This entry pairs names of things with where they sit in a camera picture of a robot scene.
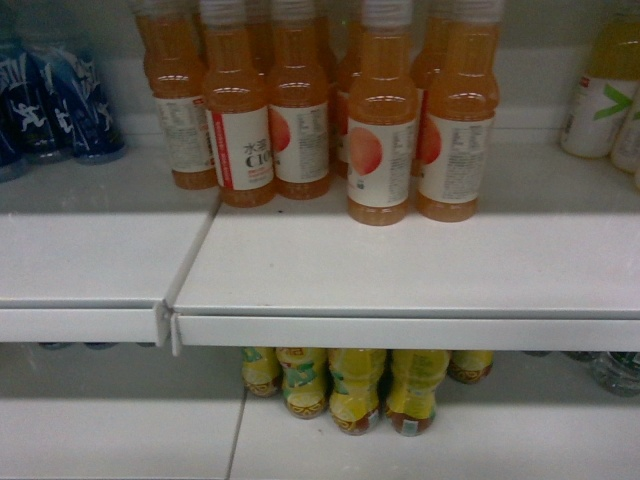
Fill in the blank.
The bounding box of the white upper shelf right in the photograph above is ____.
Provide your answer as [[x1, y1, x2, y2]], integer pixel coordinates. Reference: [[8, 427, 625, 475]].
[[172, 144, 639, 351]]

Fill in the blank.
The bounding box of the white shelf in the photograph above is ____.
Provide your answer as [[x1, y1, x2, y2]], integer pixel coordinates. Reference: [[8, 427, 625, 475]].
[[172, 144, 639, 351], [1, 145, 219, 344]]

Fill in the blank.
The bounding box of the white upper shelf left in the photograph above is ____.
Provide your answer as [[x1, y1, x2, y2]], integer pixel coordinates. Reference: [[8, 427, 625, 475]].
[[1, 145, 219, 344]]

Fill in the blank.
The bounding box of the orange drink middle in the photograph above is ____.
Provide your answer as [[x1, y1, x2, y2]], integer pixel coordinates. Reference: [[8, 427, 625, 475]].
[[267, 1, 330, 200]]

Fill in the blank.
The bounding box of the lemon tea bottle far left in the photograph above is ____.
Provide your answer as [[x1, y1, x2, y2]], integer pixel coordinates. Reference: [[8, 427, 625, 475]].
[[241, 347, 282, 398]]

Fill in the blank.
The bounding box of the orange peach drink front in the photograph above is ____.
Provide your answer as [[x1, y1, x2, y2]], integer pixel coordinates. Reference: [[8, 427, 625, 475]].
[[347, 1, 418, 226]]

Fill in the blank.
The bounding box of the orange drink C100 label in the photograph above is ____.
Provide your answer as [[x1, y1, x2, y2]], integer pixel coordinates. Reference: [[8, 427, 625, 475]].
[[199, 1, 275, 208]]

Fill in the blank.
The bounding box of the orange drink right front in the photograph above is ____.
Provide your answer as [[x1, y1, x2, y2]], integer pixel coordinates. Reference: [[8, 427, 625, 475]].
[[416, 1, 505, 222]]

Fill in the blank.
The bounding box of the yellow lemon tea bottle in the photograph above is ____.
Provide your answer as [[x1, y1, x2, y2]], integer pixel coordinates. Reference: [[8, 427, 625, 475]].
[[385, 349, 451, 437]]

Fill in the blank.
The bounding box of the orange drink left back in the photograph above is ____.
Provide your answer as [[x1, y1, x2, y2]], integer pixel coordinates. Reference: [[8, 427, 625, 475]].
[[128, 1, 217, 190]]

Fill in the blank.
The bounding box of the blue sports drink bottle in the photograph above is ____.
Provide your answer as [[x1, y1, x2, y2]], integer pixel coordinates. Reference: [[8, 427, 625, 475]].
[[52, 46, 125, 165]]

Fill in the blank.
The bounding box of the yellow vitamin drink bottle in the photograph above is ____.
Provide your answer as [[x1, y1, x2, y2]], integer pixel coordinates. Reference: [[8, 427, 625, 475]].
[[560, 1, 639, 159]]

